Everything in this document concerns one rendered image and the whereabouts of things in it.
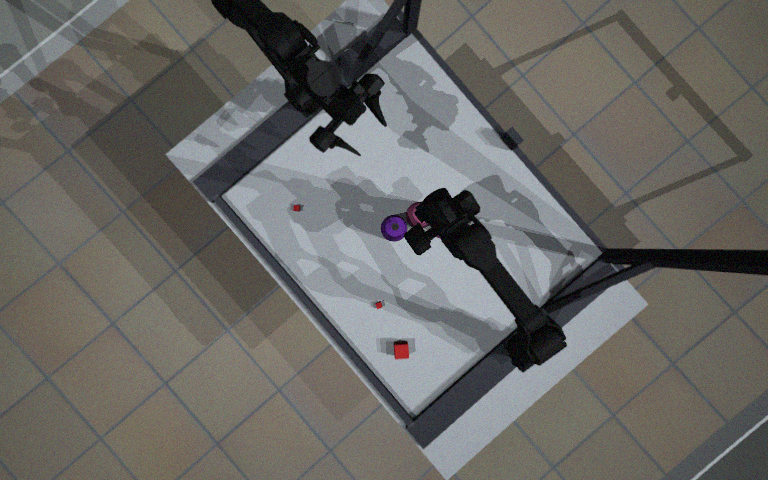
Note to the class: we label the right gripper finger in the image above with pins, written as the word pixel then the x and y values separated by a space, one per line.
pixel 341 143
pixel 374 106

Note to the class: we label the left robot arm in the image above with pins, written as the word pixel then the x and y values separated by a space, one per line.
pixel 475 247

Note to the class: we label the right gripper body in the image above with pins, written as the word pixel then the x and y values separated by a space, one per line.
pixel 323 138

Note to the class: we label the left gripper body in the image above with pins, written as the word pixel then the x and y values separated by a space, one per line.
pixel 420 241

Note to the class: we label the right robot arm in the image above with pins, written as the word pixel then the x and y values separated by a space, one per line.
pixel 284 42

